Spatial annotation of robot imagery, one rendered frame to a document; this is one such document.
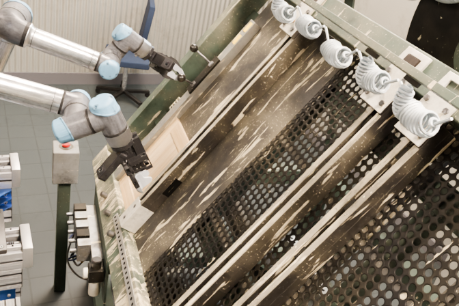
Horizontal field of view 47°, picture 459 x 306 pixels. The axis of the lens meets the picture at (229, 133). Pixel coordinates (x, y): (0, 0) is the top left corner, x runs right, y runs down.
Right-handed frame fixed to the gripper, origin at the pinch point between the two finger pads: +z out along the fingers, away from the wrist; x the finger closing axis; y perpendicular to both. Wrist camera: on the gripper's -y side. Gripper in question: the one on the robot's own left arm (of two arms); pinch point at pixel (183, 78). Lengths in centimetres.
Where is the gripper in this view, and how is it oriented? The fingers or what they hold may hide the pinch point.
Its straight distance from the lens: 228.7
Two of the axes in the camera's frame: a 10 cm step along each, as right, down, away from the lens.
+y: -5.2, -2.2, 8.3
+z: 6.7, 4.9, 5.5
